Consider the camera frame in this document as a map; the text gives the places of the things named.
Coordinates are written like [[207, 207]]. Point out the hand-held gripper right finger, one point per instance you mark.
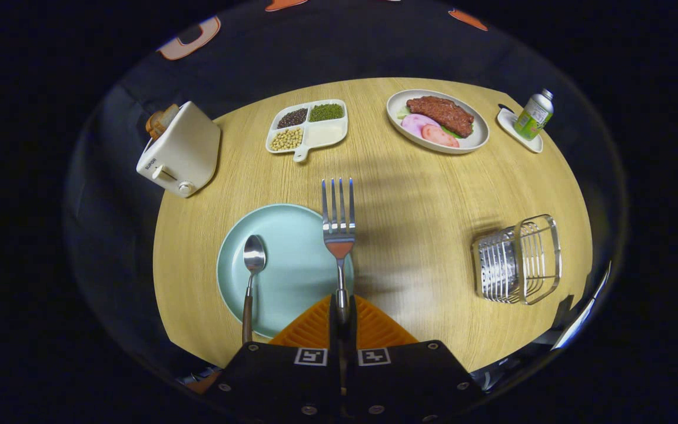
[[404, 383]]

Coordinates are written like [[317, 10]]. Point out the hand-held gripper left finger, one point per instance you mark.
[[280, 383]]

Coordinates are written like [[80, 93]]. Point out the steel fork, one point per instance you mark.
[[339, 235]]

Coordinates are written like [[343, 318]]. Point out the light blue plate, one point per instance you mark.
[[292, 271]]

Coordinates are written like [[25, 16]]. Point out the yellow soybeans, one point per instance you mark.
[[287, 139]]

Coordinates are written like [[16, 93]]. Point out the cream white toaster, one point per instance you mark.
[[186, 153]]

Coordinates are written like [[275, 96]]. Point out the red pink ham slice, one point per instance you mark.
[[438, 135]]

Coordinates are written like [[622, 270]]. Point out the white divided dish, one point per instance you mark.
[[327, 135]]

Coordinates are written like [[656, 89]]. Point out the white oval plate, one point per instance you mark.
[[477, 138]]

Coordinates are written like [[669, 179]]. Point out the pale pink ham slice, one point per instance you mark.
[[414, 125]]

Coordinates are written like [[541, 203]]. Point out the dark brown beans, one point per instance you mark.
[[293, 118]]

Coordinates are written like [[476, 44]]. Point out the brown steak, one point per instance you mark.
[[442, 115]]

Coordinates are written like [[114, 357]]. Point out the green lettuce leaf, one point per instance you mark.
[[402, 112]]

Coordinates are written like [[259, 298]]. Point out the green mung beans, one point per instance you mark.
[[326, 112]]

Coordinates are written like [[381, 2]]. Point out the small white dish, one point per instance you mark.
[[509, 123]]

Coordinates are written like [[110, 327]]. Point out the toasted bread slice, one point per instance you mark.
[[153, 125], [169, 113]]

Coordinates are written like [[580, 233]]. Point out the green label bottle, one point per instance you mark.
[[532, 118]]

